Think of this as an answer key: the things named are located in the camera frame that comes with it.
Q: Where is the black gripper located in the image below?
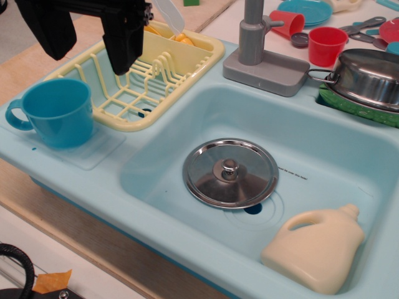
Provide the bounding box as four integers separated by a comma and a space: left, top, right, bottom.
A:
16, 0, 153, 75

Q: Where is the tipped red plastic cup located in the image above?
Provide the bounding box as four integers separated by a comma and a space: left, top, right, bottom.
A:
269, 11, 305, 39

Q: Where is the light blue toy sink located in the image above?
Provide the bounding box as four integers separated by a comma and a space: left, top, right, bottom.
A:
0, 39, 399, 299

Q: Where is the upright red plastic cup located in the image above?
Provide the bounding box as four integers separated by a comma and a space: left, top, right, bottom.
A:
308, 27, 349, 67

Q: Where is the white plastic spatula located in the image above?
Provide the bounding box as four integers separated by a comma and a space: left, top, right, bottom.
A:
152, 0, 185, 37

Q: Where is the pale yellow dish rack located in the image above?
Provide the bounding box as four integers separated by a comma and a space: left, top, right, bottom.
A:
46, 21, 225, 132

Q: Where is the yellow plastic utensil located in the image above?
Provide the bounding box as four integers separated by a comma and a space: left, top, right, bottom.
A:
144, 26, 194, 46

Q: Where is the green block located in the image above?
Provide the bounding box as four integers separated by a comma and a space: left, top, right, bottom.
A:
183, 0, 200, 7

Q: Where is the grey toy faucet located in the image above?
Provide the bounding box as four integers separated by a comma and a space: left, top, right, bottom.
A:
223, 1, 310, 97

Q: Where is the round steel pot lid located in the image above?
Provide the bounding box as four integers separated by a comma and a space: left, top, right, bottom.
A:
183, 138, 279, 209

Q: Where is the small grey plastic bowl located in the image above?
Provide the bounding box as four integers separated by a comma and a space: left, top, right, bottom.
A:
291, 32, 309, 49

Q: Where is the teal plastic plate stack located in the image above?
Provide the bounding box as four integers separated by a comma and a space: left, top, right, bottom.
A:
277, 0, 333, 27

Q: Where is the cream plastic item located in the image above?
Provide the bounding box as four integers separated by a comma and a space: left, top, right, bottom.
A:
328, 0, 363, 13

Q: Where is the orange tape piece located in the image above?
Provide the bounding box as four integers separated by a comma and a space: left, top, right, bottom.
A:
32, 269, 72, 294

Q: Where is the grey plastic utensil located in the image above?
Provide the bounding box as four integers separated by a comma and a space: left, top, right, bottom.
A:
340, 16, 387, 44

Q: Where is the steel cooking pot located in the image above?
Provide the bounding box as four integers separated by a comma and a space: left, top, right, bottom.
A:
306, 49, 398, 114

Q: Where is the red plastic plate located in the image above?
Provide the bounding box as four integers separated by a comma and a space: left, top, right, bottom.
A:
379, 18, 399, 43

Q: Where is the cream plastic detergent bottle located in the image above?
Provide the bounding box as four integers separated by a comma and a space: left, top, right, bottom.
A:
261, 204, 365, 295

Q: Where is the blue plastic cup with handle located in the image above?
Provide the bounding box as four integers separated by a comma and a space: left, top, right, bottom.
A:
5, 78, 94, 149

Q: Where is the black corrugated cable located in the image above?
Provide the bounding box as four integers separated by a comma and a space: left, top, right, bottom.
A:
0, 244, 36, 299

